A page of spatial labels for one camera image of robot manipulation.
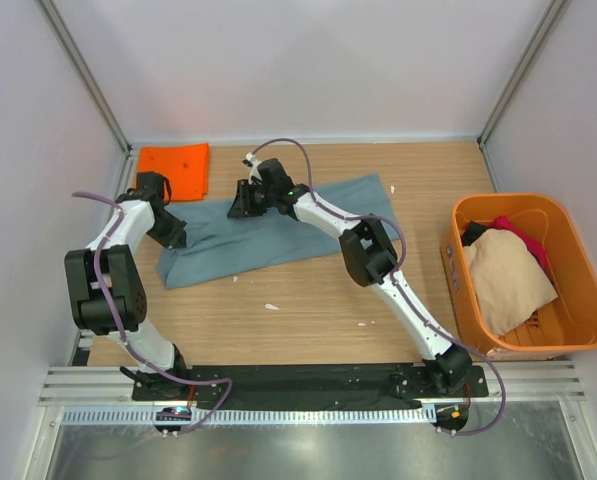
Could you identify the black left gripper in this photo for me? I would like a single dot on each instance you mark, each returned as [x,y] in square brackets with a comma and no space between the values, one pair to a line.
[177,237]

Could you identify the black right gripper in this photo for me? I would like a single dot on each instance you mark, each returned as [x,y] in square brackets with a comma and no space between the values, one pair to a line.
[242,206]

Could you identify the blue grey t shirt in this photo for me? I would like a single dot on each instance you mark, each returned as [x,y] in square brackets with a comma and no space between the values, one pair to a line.
[217,246]

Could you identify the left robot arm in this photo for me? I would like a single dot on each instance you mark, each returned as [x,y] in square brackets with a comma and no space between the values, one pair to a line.
[107,296]

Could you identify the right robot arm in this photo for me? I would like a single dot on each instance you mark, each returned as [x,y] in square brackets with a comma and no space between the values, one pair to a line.
[369,257]

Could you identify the folded orange t shirt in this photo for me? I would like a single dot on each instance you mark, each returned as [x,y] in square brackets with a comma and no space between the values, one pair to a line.
[186,168]

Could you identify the black garment in basket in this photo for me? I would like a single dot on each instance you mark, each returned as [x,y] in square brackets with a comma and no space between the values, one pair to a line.
[472,233]

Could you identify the beige t shirt in basket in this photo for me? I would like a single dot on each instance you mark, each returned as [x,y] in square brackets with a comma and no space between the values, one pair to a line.
[509,283]

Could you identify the red t shirt in basket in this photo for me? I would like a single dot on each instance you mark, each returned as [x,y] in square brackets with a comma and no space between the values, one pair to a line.
[534,247]

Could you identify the orange plastic basket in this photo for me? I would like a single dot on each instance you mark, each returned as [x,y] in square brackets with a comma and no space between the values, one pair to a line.
[566,325]

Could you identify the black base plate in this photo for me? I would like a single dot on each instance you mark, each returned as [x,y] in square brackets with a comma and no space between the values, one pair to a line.
[331,387]

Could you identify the aluminium frame rail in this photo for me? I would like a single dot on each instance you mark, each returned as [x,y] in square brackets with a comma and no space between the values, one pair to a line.
[80,386]

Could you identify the white slotted cable duct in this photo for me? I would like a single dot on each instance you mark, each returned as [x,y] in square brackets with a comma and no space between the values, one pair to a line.
[176,417]

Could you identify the left aluminium corner post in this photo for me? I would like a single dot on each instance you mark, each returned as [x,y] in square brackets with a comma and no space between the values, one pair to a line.
[75,57]

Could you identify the aluminium corner post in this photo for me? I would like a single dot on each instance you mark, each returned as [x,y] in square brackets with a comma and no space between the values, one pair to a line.
[538,39]
[75,57]

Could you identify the right aluminium corner post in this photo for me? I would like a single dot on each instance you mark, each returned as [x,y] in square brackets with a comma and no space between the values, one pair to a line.
[538,39]

